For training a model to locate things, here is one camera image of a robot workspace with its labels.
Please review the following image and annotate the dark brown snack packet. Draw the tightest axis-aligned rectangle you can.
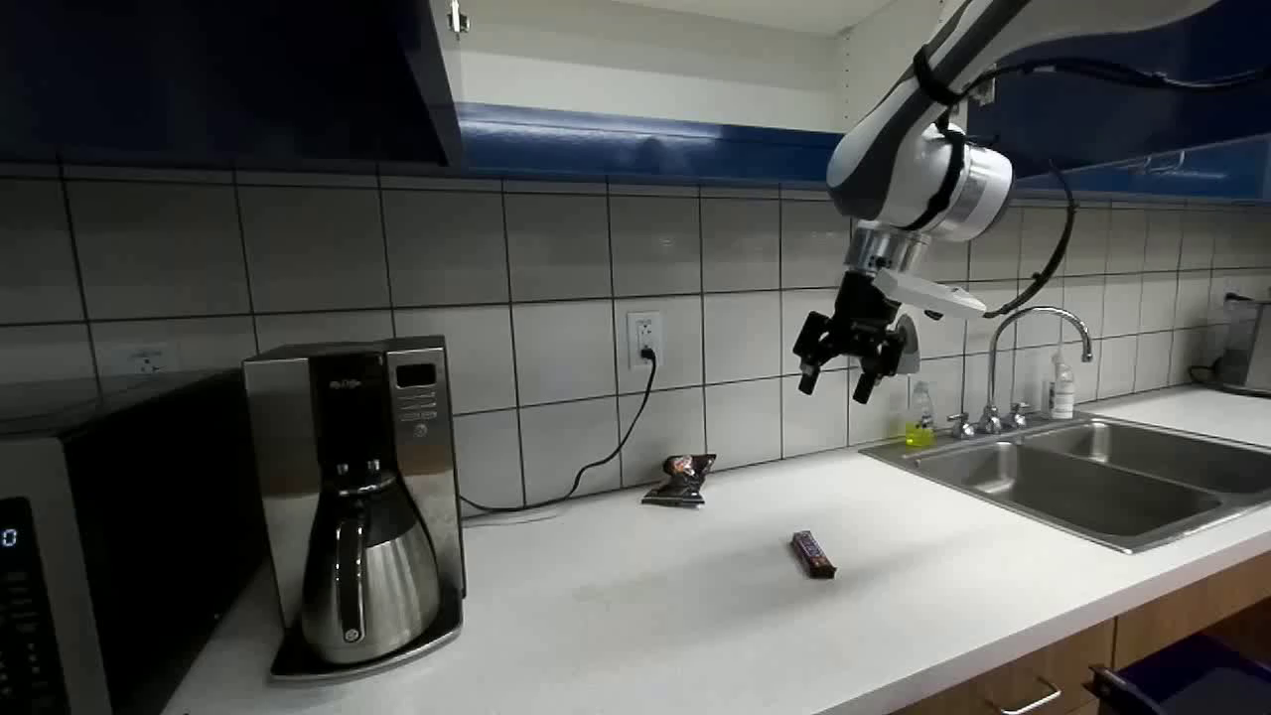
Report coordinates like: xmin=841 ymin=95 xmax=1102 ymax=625
xmin=787 ymin=530 xmax=841 ymax=584

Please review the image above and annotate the black robot wrist cable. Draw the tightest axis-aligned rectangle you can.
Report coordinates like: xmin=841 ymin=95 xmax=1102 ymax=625
xmin=909 ymin=45 xmax=1271 ymax=320

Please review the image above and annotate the dark packet with picture print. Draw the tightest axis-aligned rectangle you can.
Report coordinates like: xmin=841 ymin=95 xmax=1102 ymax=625
xmin=639 ymin=448 xmax=718 ymax=514

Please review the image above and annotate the white blue wall cabinet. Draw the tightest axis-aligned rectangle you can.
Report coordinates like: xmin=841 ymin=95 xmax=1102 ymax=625
xmin=431 ymin=0 xmax=1271 ymax=205

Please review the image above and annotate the white pump soap bottle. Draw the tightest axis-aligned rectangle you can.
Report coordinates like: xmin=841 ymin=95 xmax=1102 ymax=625
xmin=1045 ymin=350 xmax=1082 ymax=424

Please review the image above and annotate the white wall power outlet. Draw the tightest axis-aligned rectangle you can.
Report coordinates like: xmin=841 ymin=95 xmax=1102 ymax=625
xmin=625 ymin=306 xmax=666 ymax=372

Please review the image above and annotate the chrome sink faucet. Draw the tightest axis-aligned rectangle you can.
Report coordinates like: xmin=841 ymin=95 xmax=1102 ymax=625
xmin=948 ymin=306 xmax=1102 ymax=441

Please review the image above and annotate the wooden lower cabinet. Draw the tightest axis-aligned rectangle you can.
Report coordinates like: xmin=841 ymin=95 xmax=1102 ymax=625
xmin=898 ymin=551 xmax=1271 ymax=715

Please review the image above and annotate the metal drawer handle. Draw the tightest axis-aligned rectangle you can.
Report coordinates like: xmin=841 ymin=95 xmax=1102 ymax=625
xmin=997 ymin=681 xmax=1070 ymax=715

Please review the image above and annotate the yellow dish soap bottle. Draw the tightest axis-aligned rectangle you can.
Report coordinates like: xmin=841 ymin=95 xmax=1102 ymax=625
xmin=898 ymin=376 xmax=941 ymax=454

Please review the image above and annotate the black steel coffee maker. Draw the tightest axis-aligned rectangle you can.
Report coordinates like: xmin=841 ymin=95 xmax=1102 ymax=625
xmin=244 ymin=335 xmax=471 ymax=685

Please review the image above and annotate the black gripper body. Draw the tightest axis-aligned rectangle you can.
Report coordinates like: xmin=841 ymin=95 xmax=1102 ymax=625
xmin=791 ymin=267 xmax=922 ymax=387

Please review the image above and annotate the stainless steel coffee carafe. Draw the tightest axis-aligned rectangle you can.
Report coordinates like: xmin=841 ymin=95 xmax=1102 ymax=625
xmin=298 ymin=455 xmax=449 ymax=671

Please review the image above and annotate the black power cord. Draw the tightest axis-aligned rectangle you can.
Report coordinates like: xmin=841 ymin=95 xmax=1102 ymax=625
xmin=459 ymin=344 xmax=665 ymax=520

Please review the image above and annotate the black microwave oven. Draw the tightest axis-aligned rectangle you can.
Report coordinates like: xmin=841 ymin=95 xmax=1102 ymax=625
xmin=0 ymin=371 xmax=272 ymax=715

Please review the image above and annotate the grey countertop appliance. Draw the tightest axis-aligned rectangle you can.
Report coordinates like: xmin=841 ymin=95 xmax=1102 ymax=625
xmin=1189 ymin=291 xmax=1271 ymax=399

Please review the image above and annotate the stainless steel double sink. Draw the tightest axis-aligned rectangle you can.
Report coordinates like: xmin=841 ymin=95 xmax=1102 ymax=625
xmin=865 ymin=413 xmax=1271 ymax=557

